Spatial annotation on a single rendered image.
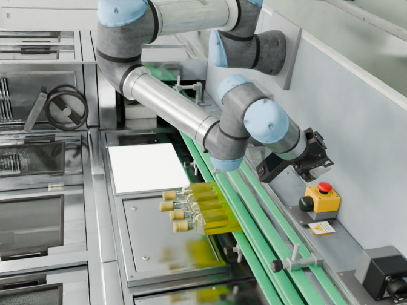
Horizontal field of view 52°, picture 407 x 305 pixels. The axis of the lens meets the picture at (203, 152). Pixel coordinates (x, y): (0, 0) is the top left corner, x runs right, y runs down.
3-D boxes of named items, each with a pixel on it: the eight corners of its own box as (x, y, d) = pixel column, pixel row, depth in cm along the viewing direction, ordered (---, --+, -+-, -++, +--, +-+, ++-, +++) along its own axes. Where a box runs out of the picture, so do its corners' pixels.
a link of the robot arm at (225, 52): (238, 59, 147) (202, 56, 143) (249, 22, 138) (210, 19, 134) (249, 76, 138) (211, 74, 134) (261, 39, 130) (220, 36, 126)
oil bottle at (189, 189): (234, 190, 158) (180, 196, 152) (236, 178, 155) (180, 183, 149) (240, 199, 153) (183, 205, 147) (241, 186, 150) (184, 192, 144)
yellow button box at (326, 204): (324, 203, 122) (301, 206, 120) (329, 182, 119) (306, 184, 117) (337, 218, 116) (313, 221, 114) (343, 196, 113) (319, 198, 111)
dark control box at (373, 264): (383, 270, 99) (353, 275, 97) (393, 244, 95) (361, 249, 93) (407, 296, 92) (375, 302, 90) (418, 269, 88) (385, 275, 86)
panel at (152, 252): (173, 146, 213) (105, 150, 204) (173, 141, 211) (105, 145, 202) (231, 271, 137) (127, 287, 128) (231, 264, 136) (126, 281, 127)
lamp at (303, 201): (304, 205, 118) (295, 206, 118) (307, 192, 116) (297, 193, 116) (312, 215, 115) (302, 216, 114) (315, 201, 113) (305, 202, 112)
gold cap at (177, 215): (181, 215, 140) (168, 216, 139) (181, 207, 138) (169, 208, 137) (183, 222, 137) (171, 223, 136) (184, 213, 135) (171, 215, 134)
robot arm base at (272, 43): (271, 25, 144) (244, 23, 141) (290, 37, 132) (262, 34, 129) (261, 67, 152) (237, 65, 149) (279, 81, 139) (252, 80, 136)
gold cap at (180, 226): (187, 219, 132) (174, 221, 131) (189, 230, 131) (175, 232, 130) (185, 221, 135) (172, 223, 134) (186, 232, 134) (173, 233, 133)
